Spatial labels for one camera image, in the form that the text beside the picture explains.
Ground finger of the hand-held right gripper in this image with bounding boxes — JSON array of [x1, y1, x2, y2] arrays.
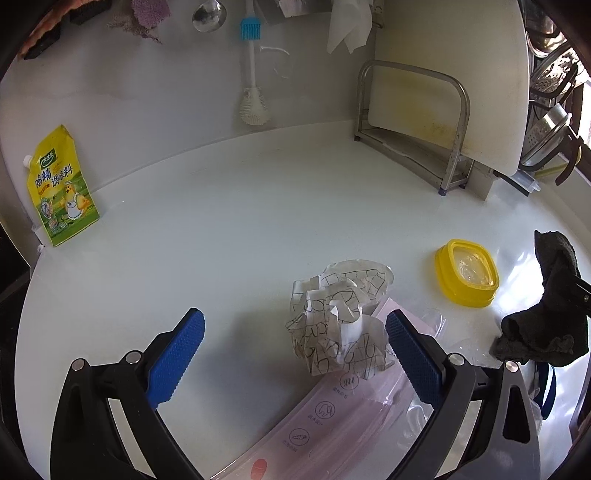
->
[[570, 274, 591, 319]]

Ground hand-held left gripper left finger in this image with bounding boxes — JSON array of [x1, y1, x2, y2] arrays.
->
[[50, 308, 206, 480]]

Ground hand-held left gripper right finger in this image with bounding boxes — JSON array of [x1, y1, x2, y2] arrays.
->
[[385, 310, 542, 480]]

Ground black cloth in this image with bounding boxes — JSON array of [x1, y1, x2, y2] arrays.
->
[[489, 229, 591, 368]]

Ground yellow plastic container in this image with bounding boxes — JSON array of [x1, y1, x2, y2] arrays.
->
[[435, 239, 501, 308]]

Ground printed paper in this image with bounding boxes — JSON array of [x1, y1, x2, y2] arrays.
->
[[286, 260, 395, 381]]

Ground pink toothbrush package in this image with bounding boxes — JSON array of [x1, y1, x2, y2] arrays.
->
[[210, 295, 444, 480]]

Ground yellow seasoning pouch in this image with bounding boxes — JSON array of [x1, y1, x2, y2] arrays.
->
[[22, 124, 100, 247]]

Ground metal cutting board rack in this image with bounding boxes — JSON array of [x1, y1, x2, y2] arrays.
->
[[353, 60, 474, 197]]

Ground perforated metal steamer plate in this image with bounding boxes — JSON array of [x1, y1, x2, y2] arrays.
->
[[530, 46, 587, 100]]

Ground white cutting board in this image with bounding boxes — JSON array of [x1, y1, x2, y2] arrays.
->
[[369, 0, 532, 176]]

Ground white bottle brush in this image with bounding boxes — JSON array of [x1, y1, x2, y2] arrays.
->
[[238, 0, 271, 126]]

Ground metal ladle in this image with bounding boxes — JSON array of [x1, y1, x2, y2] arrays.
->
[[191, 0, 227, 33]]

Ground white hanging cloth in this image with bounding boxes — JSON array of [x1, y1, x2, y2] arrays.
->
[[327, 0, 374, 55]]

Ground purple grey hanging cloth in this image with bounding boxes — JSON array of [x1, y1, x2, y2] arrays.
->
[[108, 0, 169, 44]]

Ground blue strap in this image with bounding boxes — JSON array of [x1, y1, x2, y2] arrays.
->
[[531, 362, 557, 421]]

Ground yellow gas hose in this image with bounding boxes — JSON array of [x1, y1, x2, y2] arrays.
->
[[536, 162, 570, 180]]

